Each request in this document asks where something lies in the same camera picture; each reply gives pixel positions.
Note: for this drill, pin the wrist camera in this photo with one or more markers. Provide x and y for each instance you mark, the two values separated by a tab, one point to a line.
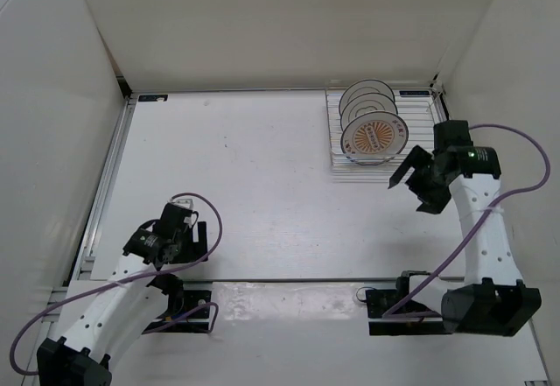
451	133
187	207

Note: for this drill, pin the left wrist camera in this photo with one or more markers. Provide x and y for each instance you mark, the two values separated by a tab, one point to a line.
187	207

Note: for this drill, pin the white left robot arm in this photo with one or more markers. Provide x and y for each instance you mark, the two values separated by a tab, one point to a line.
138	292

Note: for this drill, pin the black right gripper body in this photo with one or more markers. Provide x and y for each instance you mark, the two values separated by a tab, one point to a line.
426	177

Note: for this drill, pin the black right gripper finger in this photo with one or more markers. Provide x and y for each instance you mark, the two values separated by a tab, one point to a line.
431	204
417	158

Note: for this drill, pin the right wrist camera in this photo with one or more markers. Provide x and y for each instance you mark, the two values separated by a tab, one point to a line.
451	133

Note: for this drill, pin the aluminium table edge rail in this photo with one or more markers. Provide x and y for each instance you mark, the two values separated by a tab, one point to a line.
85	254

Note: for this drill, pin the clear acrylic dish rack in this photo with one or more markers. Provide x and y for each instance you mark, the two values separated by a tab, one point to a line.
420	106

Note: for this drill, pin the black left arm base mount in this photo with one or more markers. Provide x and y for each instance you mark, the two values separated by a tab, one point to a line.
188	311

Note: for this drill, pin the orange sunburst plate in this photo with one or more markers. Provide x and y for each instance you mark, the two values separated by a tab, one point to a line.
374	138

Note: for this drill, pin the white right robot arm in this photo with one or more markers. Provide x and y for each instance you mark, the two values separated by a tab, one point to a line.
478	288

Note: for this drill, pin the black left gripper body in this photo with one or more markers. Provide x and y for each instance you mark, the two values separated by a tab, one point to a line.
187	249

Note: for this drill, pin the white plate flower outline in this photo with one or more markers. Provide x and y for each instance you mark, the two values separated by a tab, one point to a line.
366	103
367	86

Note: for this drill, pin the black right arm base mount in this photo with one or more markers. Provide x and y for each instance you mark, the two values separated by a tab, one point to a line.
412	319

